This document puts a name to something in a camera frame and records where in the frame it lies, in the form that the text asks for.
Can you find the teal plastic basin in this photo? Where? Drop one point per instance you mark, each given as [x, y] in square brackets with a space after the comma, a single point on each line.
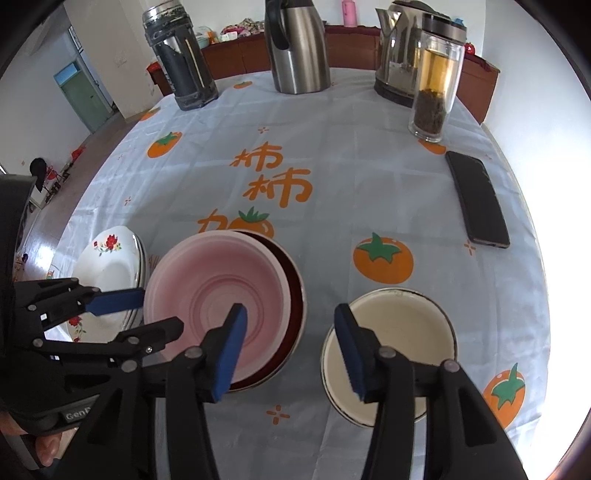
[203, 38]

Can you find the stainless steel thermos jug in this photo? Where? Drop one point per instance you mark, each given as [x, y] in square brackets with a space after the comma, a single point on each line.
[300, 60]

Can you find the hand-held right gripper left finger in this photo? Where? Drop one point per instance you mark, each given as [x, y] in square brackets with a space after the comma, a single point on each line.
[231, 350]

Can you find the black chair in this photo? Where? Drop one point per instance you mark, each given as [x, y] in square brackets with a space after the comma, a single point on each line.
[38, 173]

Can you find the green door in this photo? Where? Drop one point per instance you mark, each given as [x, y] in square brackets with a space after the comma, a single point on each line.
[85, 101]

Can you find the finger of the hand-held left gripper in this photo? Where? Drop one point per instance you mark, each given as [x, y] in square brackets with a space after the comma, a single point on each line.
[152, 334]
[115, 302]

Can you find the white plate with red flowers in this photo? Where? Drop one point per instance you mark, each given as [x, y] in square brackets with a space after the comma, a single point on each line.
[108, 267]

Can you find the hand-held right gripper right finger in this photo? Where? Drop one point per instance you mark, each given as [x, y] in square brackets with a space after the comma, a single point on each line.
[351, 350]

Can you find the glass tea bottle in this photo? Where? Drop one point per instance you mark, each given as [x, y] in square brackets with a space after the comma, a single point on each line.
[431, 83]

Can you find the pink thermos bottle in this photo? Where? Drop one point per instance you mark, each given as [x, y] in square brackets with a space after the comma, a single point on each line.
[351, 13]

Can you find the persimmon print tablecloth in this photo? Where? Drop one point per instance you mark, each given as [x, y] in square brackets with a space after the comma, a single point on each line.
[332, 152]

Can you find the stainless steel bowl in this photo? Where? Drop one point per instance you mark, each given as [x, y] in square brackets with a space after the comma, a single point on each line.
[295, 314]

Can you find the floral cloth bundle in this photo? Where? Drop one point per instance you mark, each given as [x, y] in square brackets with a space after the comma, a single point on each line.
[242, 27]

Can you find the small red ornament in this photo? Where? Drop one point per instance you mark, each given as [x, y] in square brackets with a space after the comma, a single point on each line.
[469, 47]

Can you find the white plate with pink floral rim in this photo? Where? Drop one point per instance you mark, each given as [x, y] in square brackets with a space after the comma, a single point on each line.
[142, 272]

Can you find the stainless steel electric kettle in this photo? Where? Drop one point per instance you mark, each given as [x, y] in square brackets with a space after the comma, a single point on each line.
[397, 55]

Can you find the pink plastic bowl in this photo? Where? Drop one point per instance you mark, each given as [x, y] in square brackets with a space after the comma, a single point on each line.
[203, 286]

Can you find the person's left hand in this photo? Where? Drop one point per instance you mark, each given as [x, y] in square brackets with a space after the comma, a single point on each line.
[46, 450]

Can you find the cream enamel bowl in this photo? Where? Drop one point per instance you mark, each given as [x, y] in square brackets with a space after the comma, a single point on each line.
[401, 327]

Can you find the brown wooden cabinet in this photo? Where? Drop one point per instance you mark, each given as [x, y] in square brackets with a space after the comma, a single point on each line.
[355, 46]

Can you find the small red stool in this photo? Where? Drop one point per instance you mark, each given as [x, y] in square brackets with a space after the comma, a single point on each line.
[77, 153]

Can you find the black smartphone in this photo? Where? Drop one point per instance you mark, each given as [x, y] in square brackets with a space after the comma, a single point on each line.
[480, 203]

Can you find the black thermos flask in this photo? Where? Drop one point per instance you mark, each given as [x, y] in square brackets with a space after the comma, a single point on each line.
[180, 69]

